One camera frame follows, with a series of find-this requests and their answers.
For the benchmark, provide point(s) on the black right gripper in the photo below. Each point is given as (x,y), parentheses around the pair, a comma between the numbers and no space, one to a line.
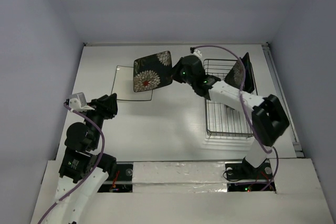
(177,69)

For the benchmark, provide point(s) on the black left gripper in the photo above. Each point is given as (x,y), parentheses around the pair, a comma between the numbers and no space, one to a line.
(108,107)

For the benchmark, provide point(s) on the black floral square plate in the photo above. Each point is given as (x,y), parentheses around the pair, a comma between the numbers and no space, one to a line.
(152,72)

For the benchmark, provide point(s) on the white square plate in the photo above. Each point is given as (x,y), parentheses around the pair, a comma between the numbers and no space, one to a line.
(123,86)

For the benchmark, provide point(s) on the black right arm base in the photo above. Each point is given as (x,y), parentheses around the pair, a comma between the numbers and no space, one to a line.
(235,172)

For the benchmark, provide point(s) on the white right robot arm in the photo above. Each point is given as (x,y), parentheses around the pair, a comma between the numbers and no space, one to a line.
(265,115)

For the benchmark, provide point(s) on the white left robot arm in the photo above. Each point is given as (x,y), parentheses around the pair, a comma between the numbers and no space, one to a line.
(85,166)

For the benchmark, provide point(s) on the white foam front block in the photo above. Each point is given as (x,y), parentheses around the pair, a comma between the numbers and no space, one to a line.
(178,177)

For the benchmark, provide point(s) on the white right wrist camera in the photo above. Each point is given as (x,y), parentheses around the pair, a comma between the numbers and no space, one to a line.
(196,52)

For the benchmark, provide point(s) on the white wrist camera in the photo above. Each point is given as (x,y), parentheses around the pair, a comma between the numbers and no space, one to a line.
(78,102)
(196,52)

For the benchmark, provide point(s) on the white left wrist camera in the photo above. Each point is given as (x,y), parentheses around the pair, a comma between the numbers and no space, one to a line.
(78,102)

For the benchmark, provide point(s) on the metal wire dish rack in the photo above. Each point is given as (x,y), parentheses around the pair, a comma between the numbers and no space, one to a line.
(221,120)

